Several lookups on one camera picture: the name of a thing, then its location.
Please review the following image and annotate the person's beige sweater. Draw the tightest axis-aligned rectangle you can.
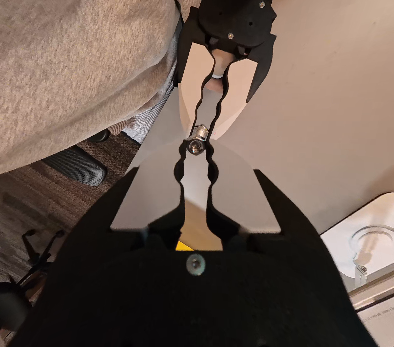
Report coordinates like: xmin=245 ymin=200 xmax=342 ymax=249
xmin=0 ymin=0 xmax=183 ymax=174

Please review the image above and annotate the person's left hand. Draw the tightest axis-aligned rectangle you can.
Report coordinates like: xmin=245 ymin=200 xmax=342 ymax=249
xmin=206 ymin=49 xmax=232 ymax=92

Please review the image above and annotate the black office chair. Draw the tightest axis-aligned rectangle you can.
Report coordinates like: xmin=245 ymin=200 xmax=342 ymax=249
xmin=0 ymin=228 xmax=66 ymax=347

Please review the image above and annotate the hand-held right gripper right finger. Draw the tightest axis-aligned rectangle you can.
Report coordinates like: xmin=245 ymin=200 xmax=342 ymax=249
xmin=205 ymin=141 xmax=284 ymax=250

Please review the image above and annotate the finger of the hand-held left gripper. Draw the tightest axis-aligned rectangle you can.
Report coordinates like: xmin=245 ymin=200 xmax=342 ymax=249
xmin=179 ymin=42 xmax=216 ymax=139
xmin=210 ymin=56 xmax=258 ymax=140

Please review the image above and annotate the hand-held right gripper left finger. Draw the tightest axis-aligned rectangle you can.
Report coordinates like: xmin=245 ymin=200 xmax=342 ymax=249
xmin=110 ymin=139 xmax=188 ymax=250

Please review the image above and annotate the silver hex bolt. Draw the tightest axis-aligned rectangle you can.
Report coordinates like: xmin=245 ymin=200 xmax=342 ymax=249
xmin=190 ymin=124 xmax=210 ymax=153

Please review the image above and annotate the silver hex nut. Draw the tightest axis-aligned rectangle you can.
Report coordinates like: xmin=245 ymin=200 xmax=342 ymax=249
xmin=186 ymin=137 xmax=206 ymax=156

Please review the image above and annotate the white instruction sheet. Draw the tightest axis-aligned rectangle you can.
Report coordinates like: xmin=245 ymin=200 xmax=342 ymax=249
xmin=360 ymin=300 xmax=394 ymax=347

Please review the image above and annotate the wooden document stand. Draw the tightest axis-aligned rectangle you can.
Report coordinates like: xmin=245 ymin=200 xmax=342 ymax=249
xmin=320 ymin=191 xmax=394 ymax=347

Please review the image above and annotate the grey desk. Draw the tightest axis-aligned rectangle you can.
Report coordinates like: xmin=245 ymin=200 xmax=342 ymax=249
xmin=125 ymin=0 xmax=394 ymax=251

